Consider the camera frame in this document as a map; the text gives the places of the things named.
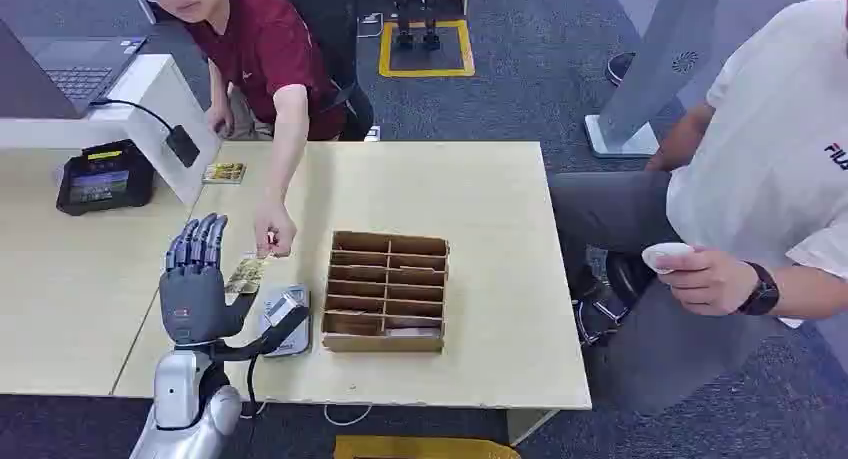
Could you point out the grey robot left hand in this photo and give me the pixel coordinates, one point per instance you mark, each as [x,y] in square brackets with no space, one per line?
[192,297]

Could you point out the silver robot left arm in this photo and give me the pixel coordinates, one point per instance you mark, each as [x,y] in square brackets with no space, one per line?
[182,403]

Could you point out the black payment terminal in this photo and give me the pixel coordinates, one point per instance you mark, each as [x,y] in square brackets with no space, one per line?
[106,178]

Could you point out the wooden divided card box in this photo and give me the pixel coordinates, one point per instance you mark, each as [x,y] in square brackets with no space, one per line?
[397,290]

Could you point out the white desk riser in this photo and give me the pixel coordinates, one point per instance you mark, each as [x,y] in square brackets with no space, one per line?
[149,85]

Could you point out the dark laptop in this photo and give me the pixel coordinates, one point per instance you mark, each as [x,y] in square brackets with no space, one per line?
[66,72]

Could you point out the person in red top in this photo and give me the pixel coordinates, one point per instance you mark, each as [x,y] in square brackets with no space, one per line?
[265,45]

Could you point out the black office chair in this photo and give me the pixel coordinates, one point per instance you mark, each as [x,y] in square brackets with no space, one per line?
[331,38]

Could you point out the black robot legs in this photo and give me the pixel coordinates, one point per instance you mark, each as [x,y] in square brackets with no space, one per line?
[430,38]

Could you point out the small white handheld device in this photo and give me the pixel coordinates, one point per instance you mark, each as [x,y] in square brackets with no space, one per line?
[664,252]

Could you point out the black shoe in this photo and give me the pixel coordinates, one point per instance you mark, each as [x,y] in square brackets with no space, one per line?
[619,66]

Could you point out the white floor stand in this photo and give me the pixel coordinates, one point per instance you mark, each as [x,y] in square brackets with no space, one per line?
[639,92]

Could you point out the person's hand with watch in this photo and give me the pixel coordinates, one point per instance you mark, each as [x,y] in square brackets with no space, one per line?
[705,280]

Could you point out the person in white top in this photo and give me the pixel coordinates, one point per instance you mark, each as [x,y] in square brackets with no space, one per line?
[748,178]

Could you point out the black wristwatch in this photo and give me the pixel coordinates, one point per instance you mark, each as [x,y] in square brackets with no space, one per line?
[762,294]

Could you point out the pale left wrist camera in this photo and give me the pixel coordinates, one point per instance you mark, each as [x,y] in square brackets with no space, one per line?
[283,308]

